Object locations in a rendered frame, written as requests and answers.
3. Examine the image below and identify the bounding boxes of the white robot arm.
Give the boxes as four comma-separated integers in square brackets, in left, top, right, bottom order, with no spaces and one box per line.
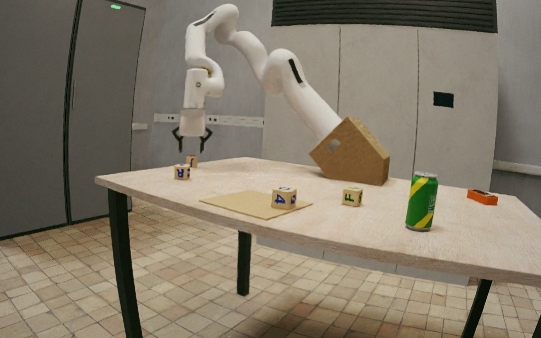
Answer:
[180,4,343,144]

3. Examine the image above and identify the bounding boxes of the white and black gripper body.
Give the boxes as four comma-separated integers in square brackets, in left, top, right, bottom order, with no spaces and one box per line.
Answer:
[179,111,205,136]

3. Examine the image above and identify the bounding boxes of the tan flat mat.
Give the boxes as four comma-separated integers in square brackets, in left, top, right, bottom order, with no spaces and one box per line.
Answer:
[199,190,313,221]

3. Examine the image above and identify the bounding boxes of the green and yellow striped drink can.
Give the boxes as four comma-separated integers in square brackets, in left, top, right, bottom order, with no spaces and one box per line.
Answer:
[405,172,438,231]

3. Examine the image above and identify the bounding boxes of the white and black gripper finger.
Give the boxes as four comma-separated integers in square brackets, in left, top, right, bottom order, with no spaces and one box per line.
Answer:
[199,126,213,153]
[172,126,184,152]

